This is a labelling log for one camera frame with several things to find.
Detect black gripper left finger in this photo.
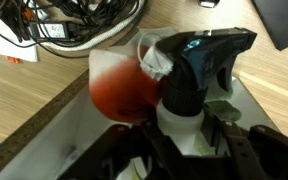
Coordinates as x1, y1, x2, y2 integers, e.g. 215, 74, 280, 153
58, 122, 184, 180

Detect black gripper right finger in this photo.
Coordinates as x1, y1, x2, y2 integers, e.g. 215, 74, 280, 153
201, 106, 288, 180

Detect white spray bottle black nozzle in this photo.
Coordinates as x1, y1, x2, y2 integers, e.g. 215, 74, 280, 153
123, 27, 258, 180

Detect green cloth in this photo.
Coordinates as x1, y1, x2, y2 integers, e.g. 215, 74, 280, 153
194, 100, 242, 156

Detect tangled black cables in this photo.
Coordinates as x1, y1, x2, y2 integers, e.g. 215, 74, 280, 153
0, 0, 148, 59

